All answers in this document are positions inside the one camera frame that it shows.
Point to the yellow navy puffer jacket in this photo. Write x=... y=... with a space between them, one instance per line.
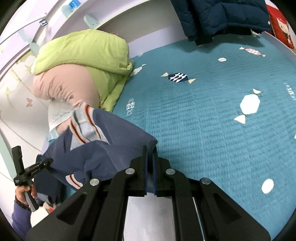
x=201 y=20

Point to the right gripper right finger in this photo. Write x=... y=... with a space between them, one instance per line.
x=201 y=210

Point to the grey navy varsity jacket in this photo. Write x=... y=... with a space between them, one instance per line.
x=96 y=144

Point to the purple left sleeve forearm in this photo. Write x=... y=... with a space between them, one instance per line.
x=21 y=219

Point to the red cartoon bag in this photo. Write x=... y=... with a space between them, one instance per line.
x=279 y=26

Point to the light blue pillow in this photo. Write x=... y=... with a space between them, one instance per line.
x=59 y=113

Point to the teal quilted bed cover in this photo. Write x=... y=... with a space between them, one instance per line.
x=225 y=111

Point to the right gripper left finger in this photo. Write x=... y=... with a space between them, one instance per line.
x=97 y=211

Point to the pink folded duvet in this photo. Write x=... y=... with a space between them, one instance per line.
x=67 y=82

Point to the green folded duvet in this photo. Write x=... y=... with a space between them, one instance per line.
x=106 y=56

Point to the person left hand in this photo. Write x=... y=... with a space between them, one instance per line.
x=21 y=190

